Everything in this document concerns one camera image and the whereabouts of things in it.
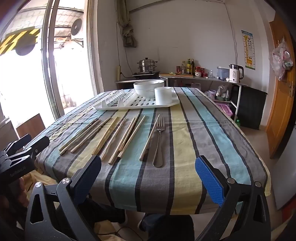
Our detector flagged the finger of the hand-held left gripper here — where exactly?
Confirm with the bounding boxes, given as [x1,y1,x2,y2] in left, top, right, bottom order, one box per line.
[0,134,32,156]
[5,136,50,163]

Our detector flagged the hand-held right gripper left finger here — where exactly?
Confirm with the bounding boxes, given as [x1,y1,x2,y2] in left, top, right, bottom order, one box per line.
[24,155,102,241]

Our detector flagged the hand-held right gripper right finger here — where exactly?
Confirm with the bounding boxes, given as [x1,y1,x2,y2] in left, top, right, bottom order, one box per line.
[195,155,271,241]

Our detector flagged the set of wooden chopsticks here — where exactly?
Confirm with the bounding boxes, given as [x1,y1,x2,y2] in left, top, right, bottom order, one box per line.
[59,112,160,165]

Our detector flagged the metal fork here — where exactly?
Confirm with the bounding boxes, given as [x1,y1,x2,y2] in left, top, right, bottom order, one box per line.
[153,116,165,168]

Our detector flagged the white cup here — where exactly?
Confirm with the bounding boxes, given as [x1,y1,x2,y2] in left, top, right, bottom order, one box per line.
[154,87,173,105]

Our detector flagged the person's left hand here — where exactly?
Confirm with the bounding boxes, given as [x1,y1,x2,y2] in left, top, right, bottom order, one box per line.
[13,178,28,210]

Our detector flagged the brown wooden board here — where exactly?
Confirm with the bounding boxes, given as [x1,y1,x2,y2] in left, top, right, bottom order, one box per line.
[16,113,45,139]

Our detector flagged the yellow cloth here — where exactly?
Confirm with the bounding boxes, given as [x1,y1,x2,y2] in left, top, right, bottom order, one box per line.
[22,170,59,204]

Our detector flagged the striped tablecloth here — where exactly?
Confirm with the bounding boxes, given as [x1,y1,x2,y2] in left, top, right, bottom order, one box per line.
[35,87,271,215]

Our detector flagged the pink storage box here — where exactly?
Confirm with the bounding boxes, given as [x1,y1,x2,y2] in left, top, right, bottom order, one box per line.
[214,101,233,117]

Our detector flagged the white refrigerator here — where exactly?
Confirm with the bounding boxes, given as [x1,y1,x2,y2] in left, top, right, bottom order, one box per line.
[271,123,296,211]

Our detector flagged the black covered cabinet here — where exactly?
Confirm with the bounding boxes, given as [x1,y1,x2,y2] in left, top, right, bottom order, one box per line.
[231,83,268,130]

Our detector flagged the white dish rack tray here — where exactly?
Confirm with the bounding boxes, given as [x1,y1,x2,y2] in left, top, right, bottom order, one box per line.
[92,89,180,110]

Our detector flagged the crumpled plastic bags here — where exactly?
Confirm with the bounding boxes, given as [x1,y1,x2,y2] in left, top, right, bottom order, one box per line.
[216,85,232,101]

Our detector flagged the wooden door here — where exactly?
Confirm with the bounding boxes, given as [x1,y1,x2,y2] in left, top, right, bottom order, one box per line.
[266,14,296,159]

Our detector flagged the yellow black striped sign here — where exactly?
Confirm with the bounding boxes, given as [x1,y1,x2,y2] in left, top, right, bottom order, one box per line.
[0,27,41,56]

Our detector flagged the sliding glass door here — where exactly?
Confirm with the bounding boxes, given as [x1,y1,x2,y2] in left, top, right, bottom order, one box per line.
[0,0,105,139]

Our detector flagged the white bowl black rim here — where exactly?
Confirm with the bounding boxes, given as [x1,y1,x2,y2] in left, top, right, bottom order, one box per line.
[133,80,162,93]
[134,79,165,98]

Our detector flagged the clear plastic container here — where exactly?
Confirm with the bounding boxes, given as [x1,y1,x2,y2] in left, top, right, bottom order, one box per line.
[217,66,230,79]

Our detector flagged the white electric kettle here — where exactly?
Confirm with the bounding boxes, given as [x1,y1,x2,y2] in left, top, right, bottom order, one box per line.
[228,64,244,83]

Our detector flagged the black induction cooker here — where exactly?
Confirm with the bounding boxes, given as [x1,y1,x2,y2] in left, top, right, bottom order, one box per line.
[132,71,160,78]

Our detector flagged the outdoor air conditioner unit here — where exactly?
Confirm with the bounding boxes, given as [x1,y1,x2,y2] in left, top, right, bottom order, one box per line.
[70,18,83,36]

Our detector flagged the stainless steamer pot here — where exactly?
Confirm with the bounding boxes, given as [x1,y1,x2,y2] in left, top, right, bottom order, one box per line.
[137,57,158,73]

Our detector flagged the giraffe height chart poster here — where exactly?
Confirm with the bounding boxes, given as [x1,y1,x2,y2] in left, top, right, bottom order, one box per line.
[242,30,257,70]

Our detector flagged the hanging green cloth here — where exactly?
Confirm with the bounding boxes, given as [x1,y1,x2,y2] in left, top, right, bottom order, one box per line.
[117,0,137,48]

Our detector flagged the hanging plastic bags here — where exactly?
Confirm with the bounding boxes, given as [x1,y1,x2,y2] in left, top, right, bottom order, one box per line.
[269,38,294,81]

